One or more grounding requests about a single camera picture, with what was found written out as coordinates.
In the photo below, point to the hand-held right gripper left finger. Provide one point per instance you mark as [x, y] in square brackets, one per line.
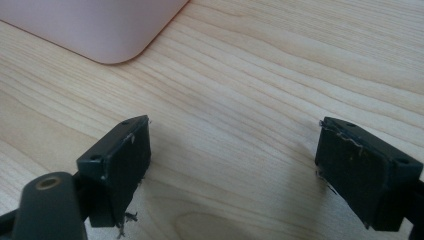
[116, 170]

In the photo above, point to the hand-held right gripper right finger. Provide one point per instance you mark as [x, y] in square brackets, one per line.
[360, 173]

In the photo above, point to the pink mat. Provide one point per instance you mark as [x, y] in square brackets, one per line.
[96, 26]

